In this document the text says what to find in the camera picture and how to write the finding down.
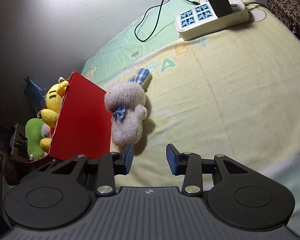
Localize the blue bag with clips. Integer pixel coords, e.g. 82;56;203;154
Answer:
24;77;45;113

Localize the green pea plush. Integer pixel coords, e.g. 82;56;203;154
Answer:
25;118;45;161

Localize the white power strip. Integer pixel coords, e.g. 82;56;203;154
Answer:
175;0;249;41

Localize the yellow tiger plush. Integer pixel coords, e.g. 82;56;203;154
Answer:
40;77;69;154

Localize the red cardboard box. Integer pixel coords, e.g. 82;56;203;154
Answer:
37;72;111;161

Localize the pastel cartoon bed sheet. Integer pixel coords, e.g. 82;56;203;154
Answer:
82;0;300;235

